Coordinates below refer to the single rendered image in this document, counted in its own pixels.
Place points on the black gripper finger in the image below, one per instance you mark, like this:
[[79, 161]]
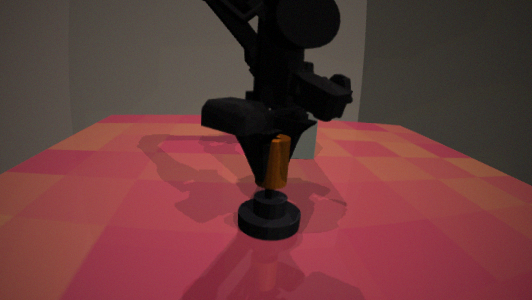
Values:
[[292, 128], [256, 148]]

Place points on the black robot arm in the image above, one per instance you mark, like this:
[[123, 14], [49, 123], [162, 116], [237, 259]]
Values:
[[291, 25]]

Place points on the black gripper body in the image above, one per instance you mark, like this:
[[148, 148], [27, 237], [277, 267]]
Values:
[[242, 117]]

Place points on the orange knob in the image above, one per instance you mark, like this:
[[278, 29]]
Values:
[[278, 162]]

